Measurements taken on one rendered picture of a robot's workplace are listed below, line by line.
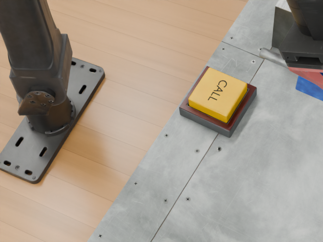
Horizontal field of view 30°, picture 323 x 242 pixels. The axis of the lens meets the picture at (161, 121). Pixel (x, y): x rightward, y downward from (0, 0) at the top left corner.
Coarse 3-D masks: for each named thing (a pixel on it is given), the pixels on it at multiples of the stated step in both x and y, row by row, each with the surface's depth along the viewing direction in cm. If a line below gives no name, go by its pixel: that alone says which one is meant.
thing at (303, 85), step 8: (264, 48) 72; (264, 56) 72; (272, 56) 71; (280, 56) 71; (280, 64) 71; (304, 80) 69; (296, 88) 71; (304, 88) 70; (312, 88) 69; (320, 88) 68; (312, 96) 70; (320, 96) 69
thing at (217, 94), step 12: (216, 72) 83; (204, 84) 82; (216, 84) 82; (228, 84) 82; (240, 84) 82; (192, 96) 81; (204, 96) 81; (216, 96) 81; (228, 96) 81; (240, 96) 81; (204, 108) 81; (216, 108) 80; (228, 108) 80; (228, 120) 81
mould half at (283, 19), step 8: (280, 0) 81; (280, 8) 81; (288, 8) 81; (280, 16) 82; (288, 16) 81; (280, 24) 84; (288, 24) 83; (280, 32) 85; (272, 40) 88; (280, 40) 86
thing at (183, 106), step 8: (192, 88) 84; (248, 88) 83; (248, 96) 82; (184, 104) 83; (240, 104) 82; (192, 112) 82; (200, 112) 82; (240, 112) 81; (208, 120) 81; (216, 120) 81; (232, 120) 81; (224, 128) 80
